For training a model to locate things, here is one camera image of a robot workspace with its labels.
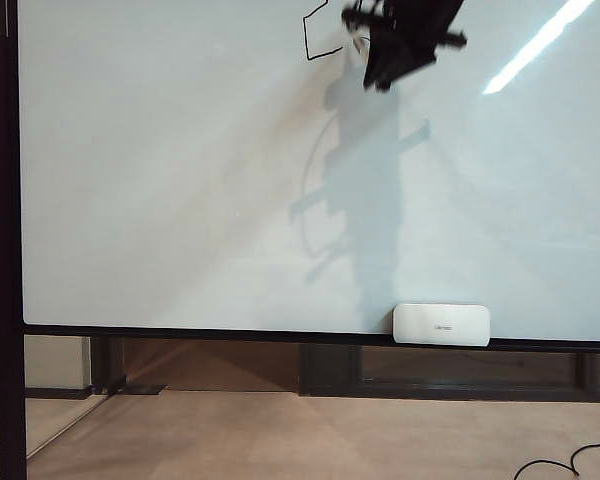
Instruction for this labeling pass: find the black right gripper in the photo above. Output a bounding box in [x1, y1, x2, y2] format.
[341, 1, 469, 94]

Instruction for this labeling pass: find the white glass whiteboard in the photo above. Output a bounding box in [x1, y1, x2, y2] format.
[18, 0, 600, 346]

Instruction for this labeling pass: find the white whiteboard eraser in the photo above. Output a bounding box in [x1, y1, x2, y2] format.
[392, 302, 493, 348]

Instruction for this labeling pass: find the dark wooden wall baseboard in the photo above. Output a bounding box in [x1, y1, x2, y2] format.
[0, 334, 600, 401]

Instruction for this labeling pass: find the black whiteboard stand frame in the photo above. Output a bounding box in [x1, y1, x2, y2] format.
[0, 0, 600, 480]

